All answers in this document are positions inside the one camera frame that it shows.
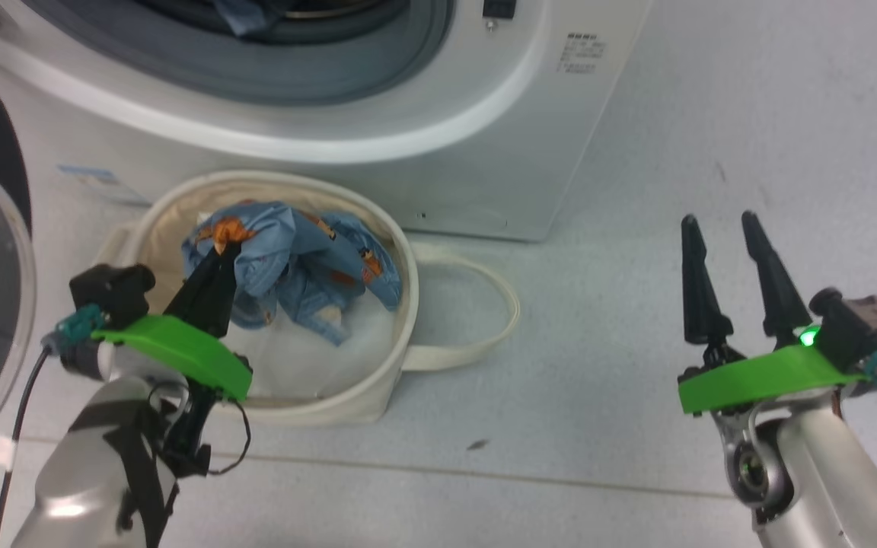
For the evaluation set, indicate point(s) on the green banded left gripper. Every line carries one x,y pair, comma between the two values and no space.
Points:
180,346

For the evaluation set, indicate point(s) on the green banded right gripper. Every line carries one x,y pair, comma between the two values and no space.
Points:
758,377

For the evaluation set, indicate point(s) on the blue bear print garment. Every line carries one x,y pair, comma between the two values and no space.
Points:
294,259
248,17

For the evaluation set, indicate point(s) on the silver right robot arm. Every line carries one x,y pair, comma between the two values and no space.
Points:
827,472

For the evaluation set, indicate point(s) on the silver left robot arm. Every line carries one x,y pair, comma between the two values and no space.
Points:
81,472

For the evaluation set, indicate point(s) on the cream canvas laundry basket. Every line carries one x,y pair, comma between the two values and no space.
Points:
362,396

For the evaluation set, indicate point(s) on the white front-load washing machine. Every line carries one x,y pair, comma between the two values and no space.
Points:
484,152

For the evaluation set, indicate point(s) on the blue energy label sticker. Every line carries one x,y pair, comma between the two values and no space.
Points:
96,179

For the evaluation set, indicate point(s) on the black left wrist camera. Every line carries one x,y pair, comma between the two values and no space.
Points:
111,293

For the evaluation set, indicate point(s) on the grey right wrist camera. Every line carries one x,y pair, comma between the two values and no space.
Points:
865,323

